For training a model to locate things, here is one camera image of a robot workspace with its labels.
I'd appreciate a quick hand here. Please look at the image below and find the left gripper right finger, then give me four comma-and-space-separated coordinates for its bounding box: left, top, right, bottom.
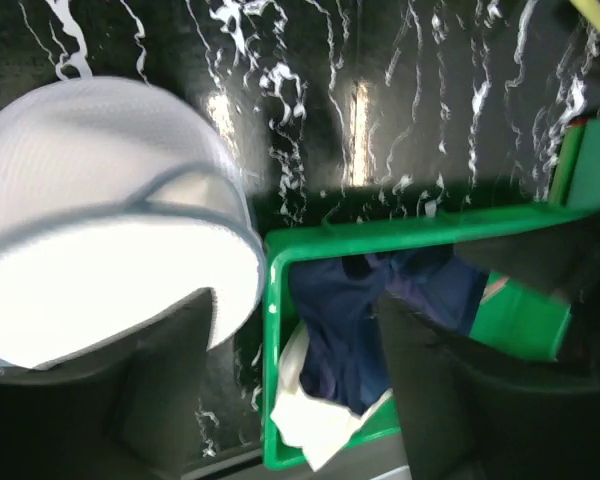
376, 294, 600, 479

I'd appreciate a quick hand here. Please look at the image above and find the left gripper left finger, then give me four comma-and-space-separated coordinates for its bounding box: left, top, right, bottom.
0, 289, 214, 479

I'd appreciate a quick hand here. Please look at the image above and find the white mesh laundry bag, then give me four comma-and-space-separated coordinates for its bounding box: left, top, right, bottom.
0, 77, 266, 369

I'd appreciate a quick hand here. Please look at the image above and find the cream white garment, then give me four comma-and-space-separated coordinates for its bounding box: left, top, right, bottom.
264, 324, 393, 471

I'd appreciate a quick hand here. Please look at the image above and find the navy blue garment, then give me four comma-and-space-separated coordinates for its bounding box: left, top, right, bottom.
288, 245, 489, 415

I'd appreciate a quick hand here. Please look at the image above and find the green plastic bin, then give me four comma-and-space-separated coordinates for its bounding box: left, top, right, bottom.
262, 118, 600, 479

